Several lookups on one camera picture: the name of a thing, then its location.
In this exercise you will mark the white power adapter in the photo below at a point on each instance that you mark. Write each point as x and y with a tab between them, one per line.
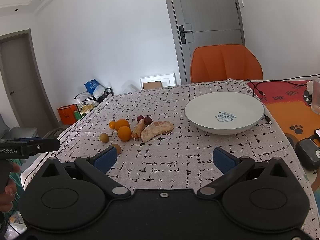
309	87

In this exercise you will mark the person's left hand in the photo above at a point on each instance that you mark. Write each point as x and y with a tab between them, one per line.
8	196

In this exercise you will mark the grey side door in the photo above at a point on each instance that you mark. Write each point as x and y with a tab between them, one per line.
23	84

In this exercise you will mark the large pomelo segment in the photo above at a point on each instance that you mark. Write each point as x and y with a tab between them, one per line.
156	128

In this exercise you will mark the orange red cartoon mat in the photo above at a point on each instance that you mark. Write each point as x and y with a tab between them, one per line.
290	105

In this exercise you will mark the small kumquat orange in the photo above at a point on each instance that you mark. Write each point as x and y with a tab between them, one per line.
112	124

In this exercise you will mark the white foam packaging frame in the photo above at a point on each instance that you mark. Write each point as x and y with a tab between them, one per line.
167	80

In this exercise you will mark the large orange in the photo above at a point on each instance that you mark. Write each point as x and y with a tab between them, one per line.
124	133

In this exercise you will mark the black device case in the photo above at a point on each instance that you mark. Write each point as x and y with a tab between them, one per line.
307	151

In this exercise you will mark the black door handle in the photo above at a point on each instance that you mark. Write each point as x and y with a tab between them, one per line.
183	32

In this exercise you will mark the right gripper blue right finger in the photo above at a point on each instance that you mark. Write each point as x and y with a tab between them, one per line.
233	169

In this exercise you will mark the small pomelo segment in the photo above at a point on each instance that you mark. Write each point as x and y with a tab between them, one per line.
136	134

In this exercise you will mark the orange chair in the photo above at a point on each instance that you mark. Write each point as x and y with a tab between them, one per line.
222	62

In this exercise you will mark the grey sofa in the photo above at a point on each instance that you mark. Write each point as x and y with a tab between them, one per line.
16	132

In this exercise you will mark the black white patterned tablecloth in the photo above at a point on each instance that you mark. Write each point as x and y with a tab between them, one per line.
180	159

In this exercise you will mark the blue white plastic bag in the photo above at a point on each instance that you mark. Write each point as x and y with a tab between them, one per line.
94	88

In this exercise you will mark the black wire rack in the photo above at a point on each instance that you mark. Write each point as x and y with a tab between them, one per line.
85	98

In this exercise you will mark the white ceramic plate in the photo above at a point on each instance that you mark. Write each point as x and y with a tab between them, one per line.
224	113

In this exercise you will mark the brown cardboard piece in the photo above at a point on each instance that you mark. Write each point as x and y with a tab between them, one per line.
152	85

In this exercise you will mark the smartphone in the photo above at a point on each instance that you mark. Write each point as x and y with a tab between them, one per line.
317	133

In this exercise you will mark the orange paper bag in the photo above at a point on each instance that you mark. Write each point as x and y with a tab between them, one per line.
68	114

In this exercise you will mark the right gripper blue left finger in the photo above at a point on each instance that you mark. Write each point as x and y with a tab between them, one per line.
93	169

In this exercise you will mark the green brown kiwi fruit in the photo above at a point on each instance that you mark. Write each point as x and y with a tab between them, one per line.
103	137

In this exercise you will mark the dark red lychee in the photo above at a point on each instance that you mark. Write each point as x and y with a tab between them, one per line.
147	120

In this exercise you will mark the ribbed clear glass cup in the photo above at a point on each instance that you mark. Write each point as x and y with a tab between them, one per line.
315	104

